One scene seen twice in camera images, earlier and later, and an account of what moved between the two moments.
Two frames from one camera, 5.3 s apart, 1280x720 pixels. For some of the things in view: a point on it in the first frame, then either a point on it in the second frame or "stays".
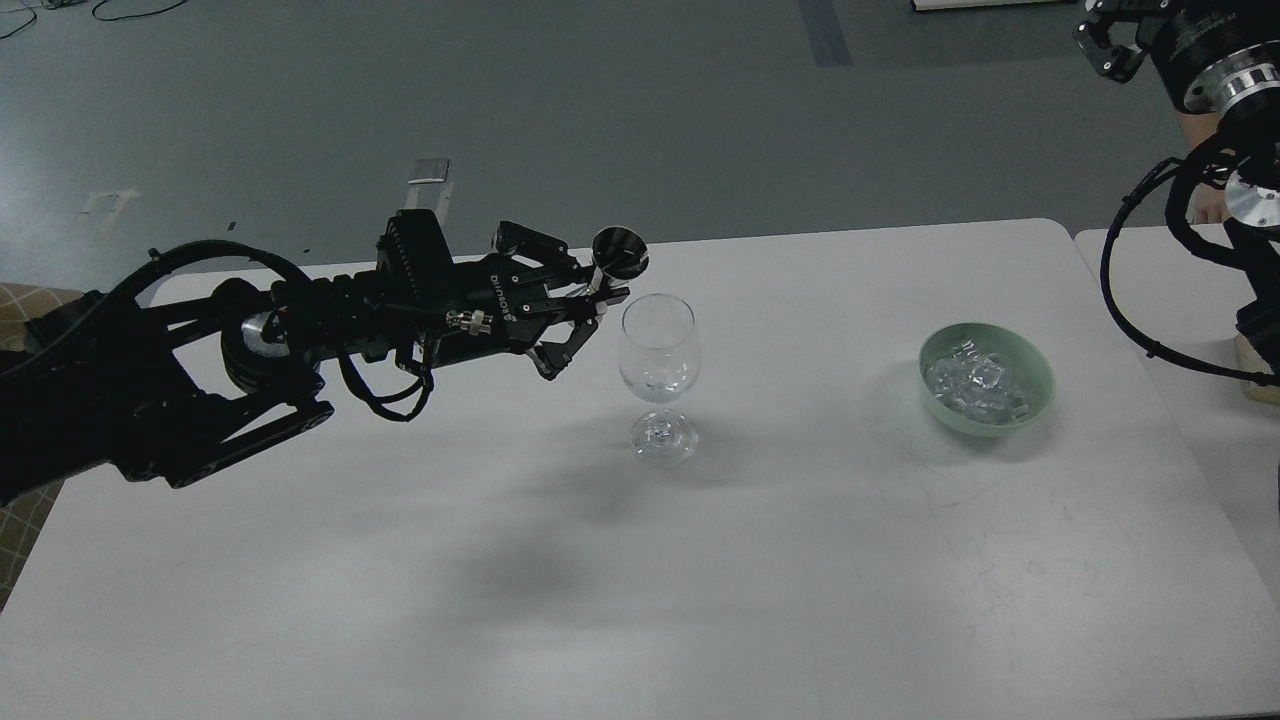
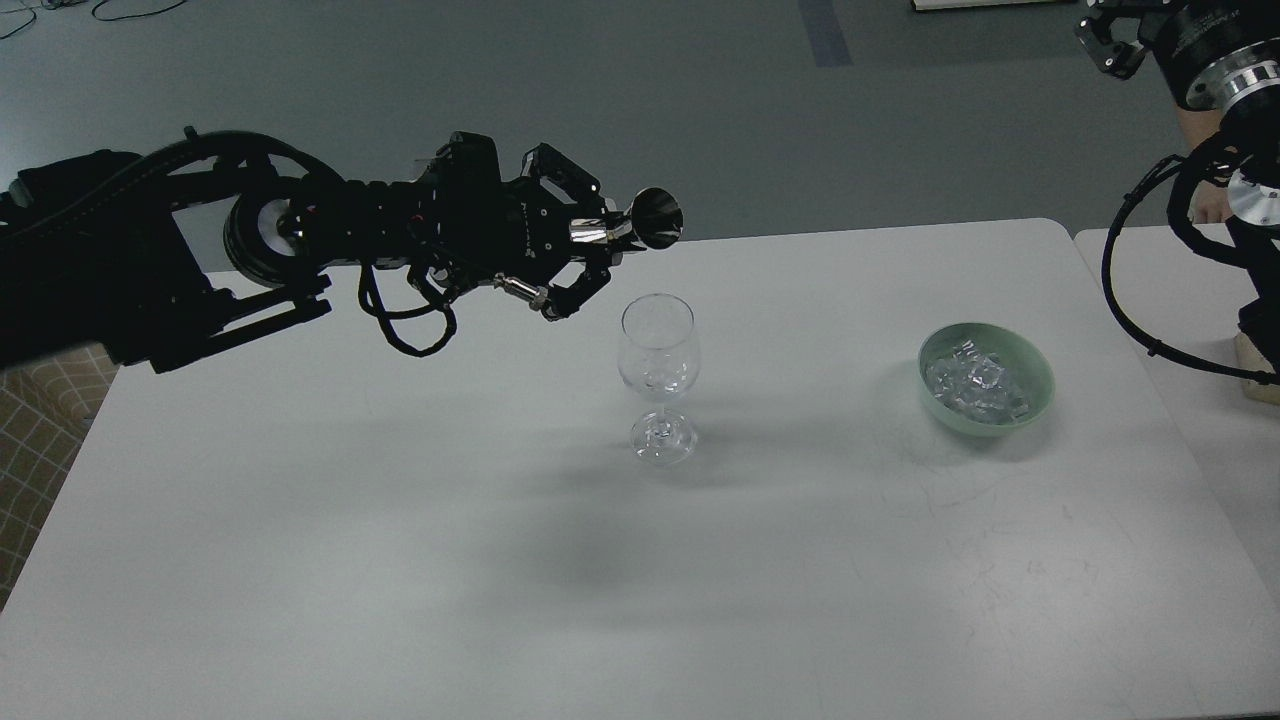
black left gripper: [445, 312] -> [465, 220]
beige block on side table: [1248, 359] stays
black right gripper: [1212, 52] stays
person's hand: [1207, 205] stays
